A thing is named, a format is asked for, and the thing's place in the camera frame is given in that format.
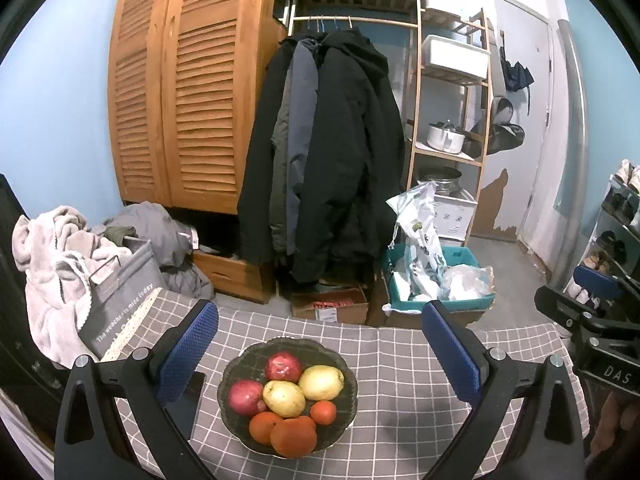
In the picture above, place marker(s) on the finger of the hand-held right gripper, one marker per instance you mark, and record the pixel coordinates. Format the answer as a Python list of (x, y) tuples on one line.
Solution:
[(570, 310), (597, 282)]

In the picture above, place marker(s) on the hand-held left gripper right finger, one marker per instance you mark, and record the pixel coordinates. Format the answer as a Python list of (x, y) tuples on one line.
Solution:
[(450, 355)]

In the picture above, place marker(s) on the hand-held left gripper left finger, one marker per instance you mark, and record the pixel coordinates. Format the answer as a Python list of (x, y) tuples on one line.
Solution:
[(192, 352)]

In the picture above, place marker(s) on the red apple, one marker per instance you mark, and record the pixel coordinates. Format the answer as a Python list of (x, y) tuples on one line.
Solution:
[(282, 367), (245, 397)]

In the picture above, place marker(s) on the yellow pear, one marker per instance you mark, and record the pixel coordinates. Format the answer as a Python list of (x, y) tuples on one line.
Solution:
[(322, 382), (284, 399)]

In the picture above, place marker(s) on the dark glass bowl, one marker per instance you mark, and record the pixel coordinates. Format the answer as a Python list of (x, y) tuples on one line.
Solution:
[(340, 365)]

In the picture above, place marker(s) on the large orange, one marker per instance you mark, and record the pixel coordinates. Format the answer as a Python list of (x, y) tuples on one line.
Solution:
[(294, 439)]

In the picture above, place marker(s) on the small tangerine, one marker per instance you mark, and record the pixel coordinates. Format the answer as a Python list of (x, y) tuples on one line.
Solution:
[(323, 412)]

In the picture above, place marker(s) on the person's right hand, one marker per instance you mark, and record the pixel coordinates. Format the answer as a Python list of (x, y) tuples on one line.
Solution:
[(612, 425)]

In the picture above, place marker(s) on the group of shoes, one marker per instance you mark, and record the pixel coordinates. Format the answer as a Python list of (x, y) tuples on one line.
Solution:
[(612, 245)]

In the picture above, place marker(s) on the teal plastic bin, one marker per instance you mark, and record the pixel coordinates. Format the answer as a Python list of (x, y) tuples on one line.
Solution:
[(440, 305)]

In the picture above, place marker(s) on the black phone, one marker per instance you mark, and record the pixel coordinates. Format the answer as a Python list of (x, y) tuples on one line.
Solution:
[(187, 405)]

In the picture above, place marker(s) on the large cardboard box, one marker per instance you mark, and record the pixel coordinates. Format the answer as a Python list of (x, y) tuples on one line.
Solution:
[(400, 320)]

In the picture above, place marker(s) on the grey checkered tablecloth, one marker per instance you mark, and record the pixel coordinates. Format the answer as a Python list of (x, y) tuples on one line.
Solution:
[(390, 385)]

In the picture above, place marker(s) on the clear plastic bag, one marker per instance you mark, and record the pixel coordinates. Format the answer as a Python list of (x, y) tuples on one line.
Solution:
[(465, 282)]

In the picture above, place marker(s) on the white shoe rack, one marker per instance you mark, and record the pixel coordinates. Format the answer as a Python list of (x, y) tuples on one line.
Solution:
[(602, 200)]

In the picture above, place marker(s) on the grey tote bag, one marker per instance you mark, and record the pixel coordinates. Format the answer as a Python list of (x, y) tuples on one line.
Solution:
[(120, 310)]

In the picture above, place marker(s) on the wooden drawer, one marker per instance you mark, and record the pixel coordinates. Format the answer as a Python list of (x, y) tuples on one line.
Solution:
[(230, 275)]

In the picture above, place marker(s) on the white printed plastic bag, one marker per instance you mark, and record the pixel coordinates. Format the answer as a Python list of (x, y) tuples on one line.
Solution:
[(420, 240)]

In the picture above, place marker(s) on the grey metal pipe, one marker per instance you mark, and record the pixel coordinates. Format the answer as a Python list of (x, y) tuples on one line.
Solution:
[(577, 160)]

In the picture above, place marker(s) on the cardboard box with red label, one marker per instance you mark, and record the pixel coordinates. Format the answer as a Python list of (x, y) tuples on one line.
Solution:
[(330, 310)]

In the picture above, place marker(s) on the grey clothing pile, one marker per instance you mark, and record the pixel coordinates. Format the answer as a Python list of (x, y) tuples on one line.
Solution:
[(150, 230)]

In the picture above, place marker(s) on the white plastic crate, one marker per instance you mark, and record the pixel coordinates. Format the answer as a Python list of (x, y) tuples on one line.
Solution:
[(455, 220)]

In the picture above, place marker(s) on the white door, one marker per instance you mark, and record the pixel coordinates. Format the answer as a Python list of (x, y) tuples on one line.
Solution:
[(530, 160)]

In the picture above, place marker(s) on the white fleece robe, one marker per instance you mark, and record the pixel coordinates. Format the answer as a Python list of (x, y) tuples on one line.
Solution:
[(45, 285)]

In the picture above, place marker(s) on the black jacket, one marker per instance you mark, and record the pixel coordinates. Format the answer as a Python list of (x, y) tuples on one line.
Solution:
[(255, 200)]

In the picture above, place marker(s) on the dark hanging bag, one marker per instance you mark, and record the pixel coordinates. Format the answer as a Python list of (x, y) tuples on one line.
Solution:
[(505, 135)]

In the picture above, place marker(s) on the metal pot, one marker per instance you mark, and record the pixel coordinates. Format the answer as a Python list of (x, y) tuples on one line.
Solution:
[(440, 180)]

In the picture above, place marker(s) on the dark olive jacket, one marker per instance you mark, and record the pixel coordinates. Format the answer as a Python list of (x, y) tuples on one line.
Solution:
[(280, 185)]

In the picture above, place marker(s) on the white cooking pot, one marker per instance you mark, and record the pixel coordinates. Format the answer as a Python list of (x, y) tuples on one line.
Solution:
[(442, 137)]

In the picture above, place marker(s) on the black hooded coat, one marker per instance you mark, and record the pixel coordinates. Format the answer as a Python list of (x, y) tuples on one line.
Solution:
[(350, 160)]

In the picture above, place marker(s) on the dark folded umbrella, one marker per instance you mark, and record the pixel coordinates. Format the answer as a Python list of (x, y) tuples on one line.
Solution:
[(517, 75)]

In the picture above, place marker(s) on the blue grey jacket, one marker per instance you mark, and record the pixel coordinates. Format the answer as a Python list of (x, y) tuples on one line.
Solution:
[(302, 135)]

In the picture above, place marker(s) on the wooden clothes rack with shelves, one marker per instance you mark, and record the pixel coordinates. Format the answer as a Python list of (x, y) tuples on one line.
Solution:
[(414, 110)]

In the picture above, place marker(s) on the white storage box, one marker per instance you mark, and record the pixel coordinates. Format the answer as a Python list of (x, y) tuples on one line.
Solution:
[(455, 57)]

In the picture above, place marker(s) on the wooden louvered wardrobe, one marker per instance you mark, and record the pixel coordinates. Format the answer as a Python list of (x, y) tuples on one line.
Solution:
[(200, 85)]

